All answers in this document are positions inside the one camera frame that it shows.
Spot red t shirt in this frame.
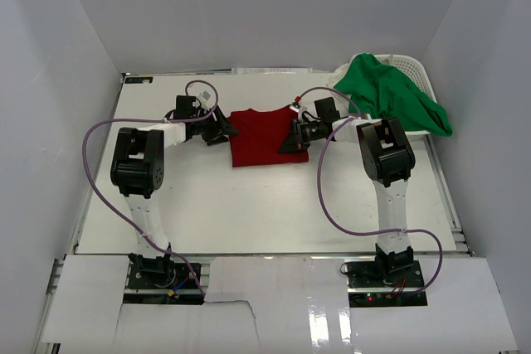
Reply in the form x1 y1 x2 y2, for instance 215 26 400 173
228 106 309 167

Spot white t shirt in basket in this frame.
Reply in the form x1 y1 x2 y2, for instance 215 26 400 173
325 62 353 95

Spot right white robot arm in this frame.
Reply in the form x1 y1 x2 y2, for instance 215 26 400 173
279 97 416 284

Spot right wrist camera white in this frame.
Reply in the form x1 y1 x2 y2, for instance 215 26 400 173
290 96 308 120

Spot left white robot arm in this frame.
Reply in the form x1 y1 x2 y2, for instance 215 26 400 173
110 95 238 287

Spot white plastic laundry basket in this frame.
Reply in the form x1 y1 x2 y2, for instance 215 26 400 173
347 52 437 143

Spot green t shirt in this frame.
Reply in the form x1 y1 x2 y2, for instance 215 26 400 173
347 53 453 137

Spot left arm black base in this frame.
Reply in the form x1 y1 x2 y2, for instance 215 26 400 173
123 253 204 305

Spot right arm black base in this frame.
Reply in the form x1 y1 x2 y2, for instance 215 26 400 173
339 260 428 308

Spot black label sticker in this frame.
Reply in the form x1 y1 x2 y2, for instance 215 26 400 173
124 76 153 85

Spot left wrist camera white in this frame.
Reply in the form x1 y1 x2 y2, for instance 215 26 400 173
197 90 217 109

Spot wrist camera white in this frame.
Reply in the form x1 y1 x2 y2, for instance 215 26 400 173
197 90 217 109
290 96 308 120

